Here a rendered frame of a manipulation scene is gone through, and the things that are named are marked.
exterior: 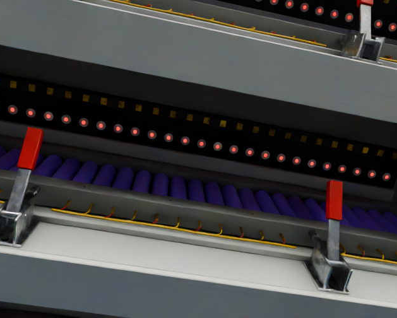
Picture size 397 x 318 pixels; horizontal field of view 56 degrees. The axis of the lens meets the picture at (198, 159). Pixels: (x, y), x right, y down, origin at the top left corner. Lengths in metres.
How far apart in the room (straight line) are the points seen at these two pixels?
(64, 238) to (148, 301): 0.09
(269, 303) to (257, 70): 0.19
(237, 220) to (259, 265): 0.05
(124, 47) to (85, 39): 0.03
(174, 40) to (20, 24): 0.12
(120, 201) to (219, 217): 0.10
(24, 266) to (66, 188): 0.08
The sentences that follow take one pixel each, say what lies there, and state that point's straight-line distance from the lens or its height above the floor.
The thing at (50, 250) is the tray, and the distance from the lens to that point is 0.32.
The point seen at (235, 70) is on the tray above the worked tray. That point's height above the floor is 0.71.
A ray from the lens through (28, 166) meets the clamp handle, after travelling 0.33.
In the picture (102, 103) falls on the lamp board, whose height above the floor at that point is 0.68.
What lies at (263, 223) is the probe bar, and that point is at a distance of 0.37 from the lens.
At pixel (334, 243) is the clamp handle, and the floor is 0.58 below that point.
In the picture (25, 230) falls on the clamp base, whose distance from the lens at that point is 0.34.
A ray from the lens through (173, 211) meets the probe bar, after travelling 0.36.
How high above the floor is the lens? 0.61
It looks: 3 degrees up
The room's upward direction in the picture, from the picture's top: 10 degrees clockwise
